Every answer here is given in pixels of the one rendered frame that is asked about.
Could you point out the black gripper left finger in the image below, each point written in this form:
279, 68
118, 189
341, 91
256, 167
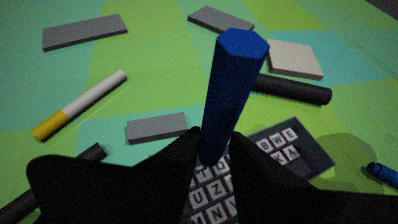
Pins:
153, 191

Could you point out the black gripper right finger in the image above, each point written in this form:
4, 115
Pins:
266, 192

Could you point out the black keyboard with white keys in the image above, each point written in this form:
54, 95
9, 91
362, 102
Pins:
210, 199

